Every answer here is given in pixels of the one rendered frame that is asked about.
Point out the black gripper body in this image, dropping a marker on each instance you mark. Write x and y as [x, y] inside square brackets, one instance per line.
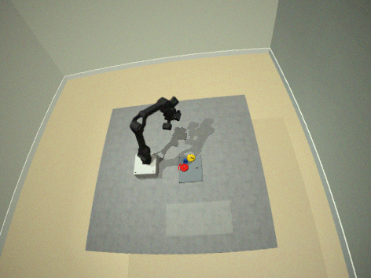
[167, 126]

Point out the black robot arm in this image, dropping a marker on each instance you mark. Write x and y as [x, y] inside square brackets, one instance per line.
[164, 106]

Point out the red gear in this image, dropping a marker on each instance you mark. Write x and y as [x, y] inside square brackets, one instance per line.
[184, 169]

